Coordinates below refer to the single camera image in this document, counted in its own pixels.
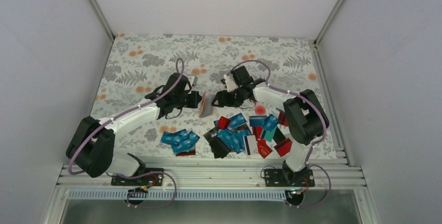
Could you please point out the red card centre top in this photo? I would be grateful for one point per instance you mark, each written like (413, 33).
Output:
(223, 122)

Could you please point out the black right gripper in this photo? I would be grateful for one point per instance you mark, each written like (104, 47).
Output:
(223, 100)

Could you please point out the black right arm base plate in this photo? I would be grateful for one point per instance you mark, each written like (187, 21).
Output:
(286, 178)

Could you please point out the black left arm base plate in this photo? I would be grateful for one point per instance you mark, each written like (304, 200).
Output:
(155, 179)

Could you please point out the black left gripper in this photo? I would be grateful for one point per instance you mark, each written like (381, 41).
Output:
(196, 98)

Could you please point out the black VIP card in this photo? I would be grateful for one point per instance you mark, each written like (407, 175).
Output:
(212, 133)

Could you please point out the floral patterned table mat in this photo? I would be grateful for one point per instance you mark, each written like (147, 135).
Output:
(139, 63)

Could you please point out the white stripe card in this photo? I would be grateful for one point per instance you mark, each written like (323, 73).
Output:
(250, 145)

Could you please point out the blue card left pile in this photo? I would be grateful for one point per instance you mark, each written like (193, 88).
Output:
(183, 143)

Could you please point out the aluminium rail frame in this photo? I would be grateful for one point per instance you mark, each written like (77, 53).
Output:
(246, 173)

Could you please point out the red card far right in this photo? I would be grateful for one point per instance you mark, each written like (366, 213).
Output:
(283, 147)

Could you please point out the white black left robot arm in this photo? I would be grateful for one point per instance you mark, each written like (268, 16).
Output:
(92, 145)

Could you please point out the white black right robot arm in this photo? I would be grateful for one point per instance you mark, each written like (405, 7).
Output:
(307, 121)

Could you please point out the blue card centre top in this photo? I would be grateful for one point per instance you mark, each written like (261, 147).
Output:
(236, 121)

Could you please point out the red VIP card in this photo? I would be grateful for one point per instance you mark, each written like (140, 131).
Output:
(263, 148)

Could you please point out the blue card right top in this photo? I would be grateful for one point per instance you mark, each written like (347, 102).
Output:
(270, 123)

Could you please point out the teal card right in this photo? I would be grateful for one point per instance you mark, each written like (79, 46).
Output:
(268, 135)

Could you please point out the grey slotted cable duct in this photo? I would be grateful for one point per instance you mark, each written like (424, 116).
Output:
(180, 195)

